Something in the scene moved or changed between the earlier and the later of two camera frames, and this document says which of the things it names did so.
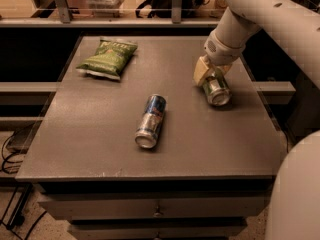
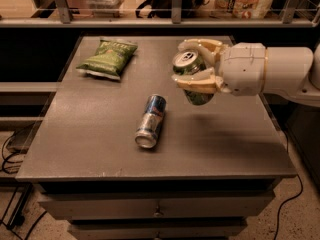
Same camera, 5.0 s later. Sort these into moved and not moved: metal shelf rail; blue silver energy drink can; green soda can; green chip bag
Moved: green soda can
Not moved: metal shelf rail; blue silver energy drink can; green chip bag
